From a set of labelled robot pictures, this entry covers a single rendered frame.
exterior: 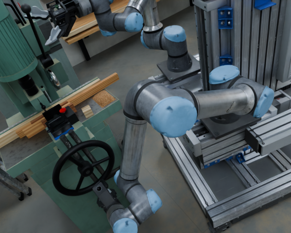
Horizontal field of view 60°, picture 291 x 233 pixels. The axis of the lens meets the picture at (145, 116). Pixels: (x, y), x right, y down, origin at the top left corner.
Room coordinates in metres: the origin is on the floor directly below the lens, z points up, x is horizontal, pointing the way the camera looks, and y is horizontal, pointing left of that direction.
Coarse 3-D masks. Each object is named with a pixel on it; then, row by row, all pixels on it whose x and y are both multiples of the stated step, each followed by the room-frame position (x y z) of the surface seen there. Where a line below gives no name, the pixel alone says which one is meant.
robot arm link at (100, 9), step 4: (92, 0) 1.11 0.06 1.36; (96, 0) 1.11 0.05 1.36; (100, 0) 1.12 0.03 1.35; (104, 0) 1.12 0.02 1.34; (108, 0) 1.13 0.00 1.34; (112, 0) 1.15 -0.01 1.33; (92, 4) 1.10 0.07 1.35; (96, 4) 1.11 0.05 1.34; (100, 4) 1.12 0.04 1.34; (104, 4) 1.12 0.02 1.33; (108, 4) 1.14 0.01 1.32; (92, 8) 1.10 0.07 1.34; (96, 8) 1.11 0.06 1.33; (100, 8) 1.12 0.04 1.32; (104, 8) 1.12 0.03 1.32; (108, 8) 1.13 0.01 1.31; (96, 12) 1.13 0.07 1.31; (100, 12) 1.12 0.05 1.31
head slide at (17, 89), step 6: (30, 72) 1.16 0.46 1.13; (36, 72) 1.16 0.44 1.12; (36, 78) 1.16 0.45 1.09; (12, 84) 1.11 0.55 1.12; (18, 84) 1.12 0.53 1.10; (36, 84) 1.15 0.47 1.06; (42, 84) 1.16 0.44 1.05; (18, 90) 1.12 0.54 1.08; (18, 96) 1.11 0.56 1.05; (24, 96) 1.12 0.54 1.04; (24, 102) 1.11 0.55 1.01
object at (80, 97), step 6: (108, 78) 1.21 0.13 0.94; (114, 78) 1.22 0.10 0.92; (96, 84) 1.18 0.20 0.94; (102, 84) 1.18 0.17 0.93; (108, 84) 1.20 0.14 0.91; (90, 90) 1.15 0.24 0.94; (96, 90) 1.17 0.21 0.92; (78, 96) 1.12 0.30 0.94; (84, 96) 1.14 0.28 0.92; (90, 96) 1.15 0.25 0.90; (72, 102) 1.11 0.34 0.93; (78, 102) 1.12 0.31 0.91; (24, 126) 1.01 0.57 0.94; (18, 132) 0.99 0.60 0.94
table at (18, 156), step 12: (96, 108) 1.03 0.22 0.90; (108, 108) 1.02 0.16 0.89; (120, 108) 1.04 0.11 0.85; (84, 120) 0.97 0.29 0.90; (96, 120) 0.98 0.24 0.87; (12, 144) 0.96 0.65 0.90; (24, 144) 0.93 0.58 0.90; (36, 144) 0.90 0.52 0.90; (48, 144) 0.88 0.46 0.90; (12, 156) 0.87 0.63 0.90; (24, 156) 0.85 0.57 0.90; (36, 156) 0.85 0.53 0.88; (60, 156) 0.81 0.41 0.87; (72, 156) 0.82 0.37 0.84; (12, 168) 0.81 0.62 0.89; (24, 168) 0.82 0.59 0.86
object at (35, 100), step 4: (24, 92) 1.09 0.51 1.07; (40, 92) 1.05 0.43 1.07; (28, 96) 1.05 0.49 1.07; (32, 96) 1.04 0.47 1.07; (36, 96) 1.03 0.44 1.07; (40, 96) 1.02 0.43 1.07; (44, 96) 1.03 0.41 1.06; (32, 100) 1.01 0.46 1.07; (36, 100) 1.01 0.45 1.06; (40, 100) 1.02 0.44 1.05; (44, 100) 1.02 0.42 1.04; (48, 100) 1.04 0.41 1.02; (32, 104) 1.00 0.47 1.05; (36, 104) 1.01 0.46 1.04; (44, 104) 1.02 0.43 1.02; (48, 104) 1.03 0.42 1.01; (36, 108) 1.00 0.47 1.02; (40, 108) 1.01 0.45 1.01
